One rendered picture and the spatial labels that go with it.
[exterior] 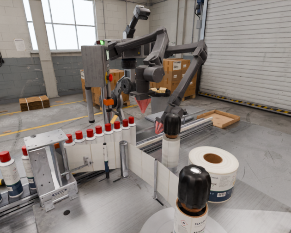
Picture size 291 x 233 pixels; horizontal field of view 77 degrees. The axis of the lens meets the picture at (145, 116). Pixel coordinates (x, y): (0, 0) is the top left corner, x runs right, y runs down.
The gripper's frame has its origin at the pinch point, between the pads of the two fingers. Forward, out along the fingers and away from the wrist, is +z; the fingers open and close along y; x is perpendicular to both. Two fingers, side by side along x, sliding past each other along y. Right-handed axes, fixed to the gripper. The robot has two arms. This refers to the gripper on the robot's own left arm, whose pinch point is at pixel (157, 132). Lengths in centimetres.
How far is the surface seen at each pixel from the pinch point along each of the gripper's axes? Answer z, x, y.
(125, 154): 17.4, -34.1, 19.6
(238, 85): -231, 349, -137
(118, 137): 14.0, -27.7, 1.6
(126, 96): -60, 181, -311
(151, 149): 11.4, -2.0, 4.4
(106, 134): 15.3, -34.8, 0.4
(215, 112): -50, 77, -12
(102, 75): -9, -53, 0
